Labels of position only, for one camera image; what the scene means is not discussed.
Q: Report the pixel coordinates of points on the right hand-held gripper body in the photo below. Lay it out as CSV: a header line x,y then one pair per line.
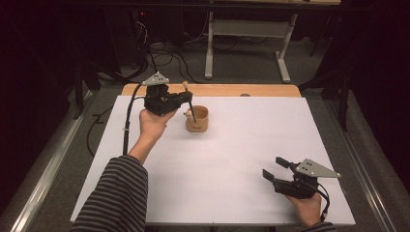
x,y
311,169

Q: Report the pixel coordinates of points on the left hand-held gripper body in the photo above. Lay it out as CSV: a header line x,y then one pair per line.
x,y
159,100

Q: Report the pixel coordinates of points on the wooden cup with animal figure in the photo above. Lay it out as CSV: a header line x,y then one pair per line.
x,y
199,124

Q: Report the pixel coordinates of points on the person's left hand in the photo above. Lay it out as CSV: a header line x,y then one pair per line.
x,y
153,124

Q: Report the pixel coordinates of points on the person's right hand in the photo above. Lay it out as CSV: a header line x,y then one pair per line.
x,y
306,209

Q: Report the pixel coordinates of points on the wooden table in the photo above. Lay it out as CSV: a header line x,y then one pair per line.
x,y
225,89

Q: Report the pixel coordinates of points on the white board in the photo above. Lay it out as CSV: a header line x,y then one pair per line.
x,y
225,180

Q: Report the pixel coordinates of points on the black box with red light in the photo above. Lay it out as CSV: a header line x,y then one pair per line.
x,y
141,29

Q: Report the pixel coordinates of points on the black stand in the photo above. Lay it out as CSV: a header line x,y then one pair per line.
x,y
79,93
343,96

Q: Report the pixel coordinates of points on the metal floor rail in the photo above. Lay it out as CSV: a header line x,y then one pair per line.
x,y
364,167
45,180

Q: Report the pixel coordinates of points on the white desk frame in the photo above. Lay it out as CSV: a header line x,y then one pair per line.
x,y
246,28

